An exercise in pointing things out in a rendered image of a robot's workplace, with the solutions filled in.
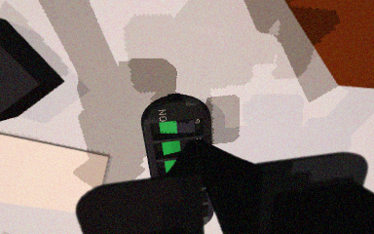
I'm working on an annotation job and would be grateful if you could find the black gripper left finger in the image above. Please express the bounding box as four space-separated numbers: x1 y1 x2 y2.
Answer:
76 140 205 234

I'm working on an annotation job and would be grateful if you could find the dark grey switch panel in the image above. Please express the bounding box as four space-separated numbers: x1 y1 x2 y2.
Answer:
141 94 214 226

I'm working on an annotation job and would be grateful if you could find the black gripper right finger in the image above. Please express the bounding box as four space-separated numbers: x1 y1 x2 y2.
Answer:
195 139 368 234

